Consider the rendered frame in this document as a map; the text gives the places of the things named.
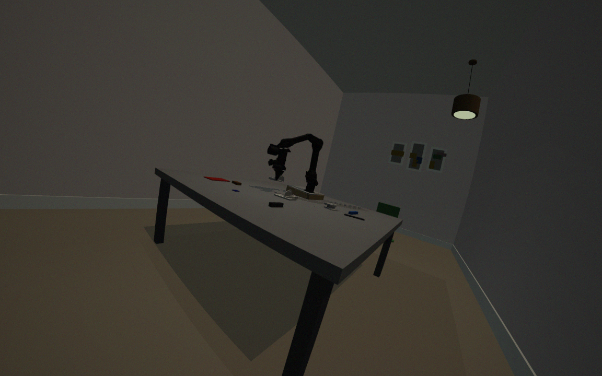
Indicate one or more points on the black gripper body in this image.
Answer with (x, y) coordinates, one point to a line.
(280, 164)

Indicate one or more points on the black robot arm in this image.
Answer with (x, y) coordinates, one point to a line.
(317, 144)

